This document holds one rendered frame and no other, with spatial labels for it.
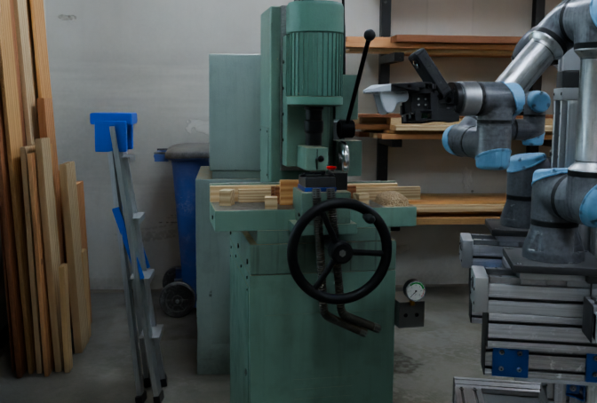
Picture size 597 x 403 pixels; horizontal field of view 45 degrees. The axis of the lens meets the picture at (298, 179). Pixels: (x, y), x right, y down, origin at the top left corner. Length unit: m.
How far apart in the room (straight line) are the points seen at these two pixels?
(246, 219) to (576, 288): 0.89
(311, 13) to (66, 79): 2.71
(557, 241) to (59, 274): 2.18
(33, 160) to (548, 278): 2.20
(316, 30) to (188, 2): 2.50
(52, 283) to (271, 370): 1.45
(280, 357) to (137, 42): 2.83
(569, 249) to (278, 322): 0.83
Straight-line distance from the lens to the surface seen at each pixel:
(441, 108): 1.55
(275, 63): 2.38
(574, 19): 1.79
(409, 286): 2.13
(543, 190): 1.86
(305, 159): 2.17
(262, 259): 2.07
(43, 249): 3.34
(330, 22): 2.15
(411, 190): 2.31
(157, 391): 3.02
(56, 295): 3.39
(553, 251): 1.86
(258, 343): 2.13
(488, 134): 1.61
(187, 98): 4.53
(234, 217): 2.03
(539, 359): 1.98
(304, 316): 2.13
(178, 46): 4.55
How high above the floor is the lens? 1.21
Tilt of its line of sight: 6 degrees down
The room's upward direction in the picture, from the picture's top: straight up
